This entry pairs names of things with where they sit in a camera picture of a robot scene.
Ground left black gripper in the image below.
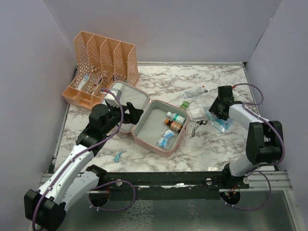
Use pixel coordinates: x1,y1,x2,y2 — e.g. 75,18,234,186
103,101,143,135

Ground blue item plastic bag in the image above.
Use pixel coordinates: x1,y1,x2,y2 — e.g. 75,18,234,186
205,110,233,133

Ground pink medicine kit case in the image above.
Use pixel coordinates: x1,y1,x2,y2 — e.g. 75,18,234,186
111,81,189,157

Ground white medicine bottle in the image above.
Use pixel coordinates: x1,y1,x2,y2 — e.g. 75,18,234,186
167,112,186,125

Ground alcohol wipes plastic bag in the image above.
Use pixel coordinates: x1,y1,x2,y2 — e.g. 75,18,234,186
156,129,175,148

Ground brown bottle orange cap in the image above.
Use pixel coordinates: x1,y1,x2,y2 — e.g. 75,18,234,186
165,119,183,133

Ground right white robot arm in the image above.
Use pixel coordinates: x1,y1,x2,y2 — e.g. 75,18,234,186
209,84,285,188

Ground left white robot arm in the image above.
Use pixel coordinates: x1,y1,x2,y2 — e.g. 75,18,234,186
24,102,143,231

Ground long white packaged strip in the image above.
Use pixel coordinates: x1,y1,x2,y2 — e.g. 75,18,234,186
180,85,211,101

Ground white gauze packet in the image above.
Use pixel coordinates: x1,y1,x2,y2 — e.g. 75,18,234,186
188,102,208,122

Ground metal scissors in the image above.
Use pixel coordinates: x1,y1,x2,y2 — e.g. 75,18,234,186
190,120,207,138

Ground small green box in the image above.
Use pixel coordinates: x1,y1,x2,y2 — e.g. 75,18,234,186
180,101,190,110

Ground small teal plastic piece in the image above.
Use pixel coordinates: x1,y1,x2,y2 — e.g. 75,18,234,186
114,150,126,162

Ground white tube in organizer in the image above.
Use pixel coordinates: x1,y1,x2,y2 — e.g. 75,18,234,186
77,74,90,90

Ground orange mesh file organizer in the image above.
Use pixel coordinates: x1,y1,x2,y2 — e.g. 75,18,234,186
62,31,139,111

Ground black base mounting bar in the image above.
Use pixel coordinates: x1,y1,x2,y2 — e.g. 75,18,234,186
86,165,249,203

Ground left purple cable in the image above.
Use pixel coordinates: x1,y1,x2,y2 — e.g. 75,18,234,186
32,88,138,231

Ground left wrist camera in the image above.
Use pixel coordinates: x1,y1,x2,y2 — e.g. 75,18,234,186
103,88,122,108

